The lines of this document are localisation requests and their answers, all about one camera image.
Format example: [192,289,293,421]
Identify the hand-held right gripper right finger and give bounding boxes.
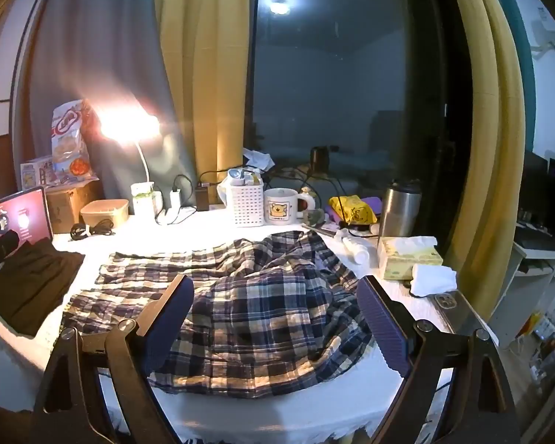
[356,275,521,444]

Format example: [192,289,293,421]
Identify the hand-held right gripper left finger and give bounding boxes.
[30,274,196,444]

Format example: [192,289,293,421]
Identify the plaid flannel shirt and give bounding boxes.
[61,229,375,401]

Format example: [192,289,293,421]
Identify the laptop with red screen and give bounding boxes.
[0,186,54,243]

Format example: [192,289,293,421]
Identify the black folded cloth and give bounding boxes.
[0,240,86,337]

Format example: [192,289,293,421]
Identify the colourful printed carton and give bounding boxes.
[20,156,58,190]

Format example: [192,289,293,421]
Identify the white folded cloth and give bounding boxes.
[409,263,458,297]

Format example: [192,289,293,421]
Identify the phone in clear case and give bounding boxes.
[435,291,500,347]

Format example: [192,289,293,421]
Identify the brown cardboard box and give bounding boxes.
[44,180,103,234]

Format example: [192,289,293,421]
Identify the yellow tissue box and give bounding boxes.
[377,236,444,280]

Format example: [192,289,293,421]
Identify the white plastic bottle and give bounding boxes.
[340,236,370,264]

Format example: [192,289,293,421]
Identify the beige lidded container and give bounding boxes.
[80,199,130,229]

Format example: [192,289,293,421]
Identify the printed snack bag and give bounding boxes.
[51,99,98,181]

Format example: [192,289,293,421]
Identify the white embossed tablecloth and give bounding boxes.
[0,208,500,444]

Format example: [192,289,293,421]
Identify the stainless steel tumbler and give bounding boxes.
[379,179,423,239]

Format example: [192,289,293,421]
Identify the yellow printed plastic bag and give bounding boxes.
[329,195,379,225]

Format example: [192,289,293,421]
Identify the purple cloth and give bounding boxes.
[326,196,383,223]

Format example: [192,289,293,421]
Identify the white plastic basket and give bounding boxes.
[225,180,265,227]

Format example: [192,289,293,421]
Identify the white shelf unit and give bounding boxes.
[488,236,555,347]

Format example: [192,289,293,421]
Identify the white mug with cat print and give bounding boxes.
[265,188,316,225]

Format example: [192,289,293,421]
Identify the white desk lamp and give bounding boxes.
[95,104,162,217]

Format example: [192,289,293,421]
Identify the black cup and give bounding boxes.
[310,145,330,172]

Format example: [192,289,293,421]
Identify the crumpled white paper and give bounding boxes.
[241,148,276,172]

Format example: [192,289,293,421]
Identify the grey teal curtain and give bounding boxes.
[11,0,199,209]

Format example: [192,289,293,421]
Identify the yellow curtain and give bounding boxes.
[154,0,260,186]
[444,0,525,306]

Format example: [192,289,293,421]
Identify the dark window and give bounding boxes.
[250,0,472,204]

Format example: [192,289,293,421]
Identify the white air conditioner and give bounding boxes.
[532,7,555,51]

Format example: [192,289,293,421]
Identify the black coiled cable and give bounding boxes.
[69,219,115,241]

